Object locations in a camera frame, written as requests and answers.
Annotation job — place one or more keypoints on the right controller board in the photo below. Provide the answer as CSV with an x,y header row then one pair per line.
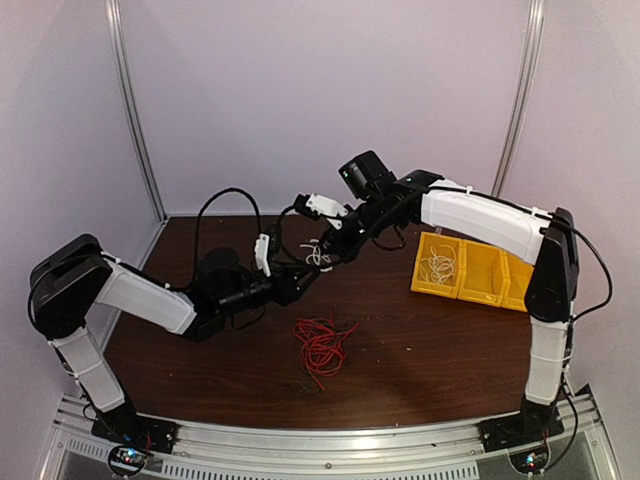
x,y
530,461

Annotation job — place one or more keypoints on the yellow bin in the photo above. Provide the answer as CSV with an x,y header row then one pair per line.
x,y
438,265
484,278
519,276

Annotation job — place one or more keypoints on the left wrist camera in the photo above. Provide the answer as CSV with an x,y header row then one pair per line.
x,y
265,247

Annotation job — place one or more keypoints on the left controller board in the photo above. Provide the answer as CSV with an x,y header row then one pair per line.
x,y
124,460

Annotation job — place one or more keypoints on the aluminium frame post right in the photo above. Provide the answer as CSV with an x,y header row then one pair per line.
x,y
529,60

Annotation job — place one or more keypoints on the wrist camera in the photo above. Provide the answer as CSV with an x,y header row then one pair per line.
x,y
315,206
265,247

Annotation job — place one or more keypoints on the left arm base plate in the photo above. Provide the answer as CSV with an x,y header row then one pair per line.
x,y
131,429

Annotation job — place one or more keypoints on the aluminium frame post left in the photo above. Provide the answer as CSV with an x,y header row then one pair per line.
x,y
133,119

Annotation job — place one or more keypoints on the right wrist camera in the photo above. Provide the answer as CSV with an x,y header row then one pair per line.
x,y
315,206

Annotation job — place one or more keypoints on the aluminium front rail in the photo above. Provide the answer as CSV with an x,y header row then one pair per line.
x,y
451,450

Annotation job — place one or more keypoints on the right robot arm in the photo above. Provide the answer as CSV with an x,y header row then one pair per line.
x,y
545,240

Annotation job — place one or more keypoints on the aluminium frame post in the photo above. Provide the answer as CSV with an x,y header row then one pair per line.
x,y
529,60
133,119

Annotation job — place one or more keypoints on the controller board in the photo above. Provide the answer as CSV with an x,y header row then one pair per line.
x,y
530,461
124,460

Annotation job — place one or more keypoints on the yellow bin left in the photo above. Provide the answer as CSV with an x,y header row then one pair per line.
x,y
438,265

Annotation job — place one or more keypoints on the yellow bin right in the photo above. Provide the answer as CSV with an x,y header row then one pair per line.
x,y
519,276

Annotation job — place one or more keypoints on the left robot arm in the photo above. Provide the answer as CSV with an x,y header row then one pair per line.
x,y
64,287

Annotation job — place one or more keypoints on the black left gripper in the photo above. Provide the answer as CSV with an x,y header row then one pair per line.
x,y
285,281

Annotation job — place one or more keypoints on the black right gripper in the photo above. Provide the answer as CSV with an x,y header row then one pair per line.
x,y
346,249

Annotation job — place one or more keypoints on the yellow bin middle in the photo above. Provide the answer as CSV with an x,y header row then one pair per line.
x,y
484,278

